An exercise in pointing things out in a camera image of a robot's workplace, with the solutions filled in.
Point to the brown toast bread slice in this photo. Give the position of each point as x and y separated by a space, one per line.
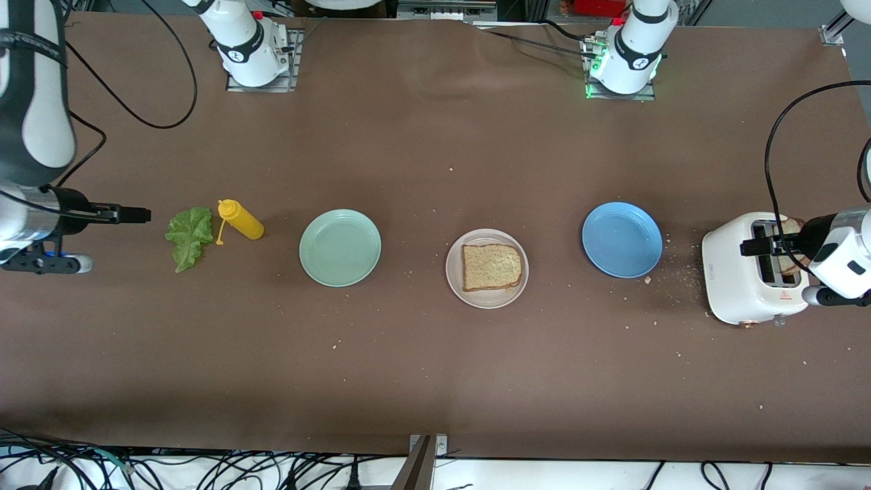
491 267
791 226

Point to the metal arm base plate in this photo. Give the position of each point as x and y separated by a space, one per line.
646 95
294 68

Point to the yellow mustard squeeze bottle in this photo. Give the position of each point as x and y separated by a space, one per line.
243 221

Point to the blue plate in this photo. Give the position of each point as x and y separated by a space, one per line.
622 239

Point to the mint green plate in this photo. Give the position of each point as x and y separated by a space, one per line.
340 248

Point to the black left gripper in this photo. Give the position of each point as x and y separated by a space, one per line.
814 235

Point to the red box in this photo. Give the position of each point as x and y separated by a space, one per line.
599 7

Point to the brown table cover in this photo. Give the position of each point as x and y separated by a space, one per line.
435 170

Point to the green lettuce leaf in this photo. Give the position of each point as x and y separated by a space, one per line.
190 235

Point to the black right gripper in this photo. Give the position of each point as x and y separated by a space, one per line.
70 210

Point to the beige plate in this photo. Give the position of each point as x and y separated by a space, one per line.
454 272

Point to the aluminium frame profile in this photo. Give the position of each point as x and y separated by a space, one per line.
833 34

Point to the white toaster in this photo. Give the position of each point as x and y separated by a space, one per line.
731 272

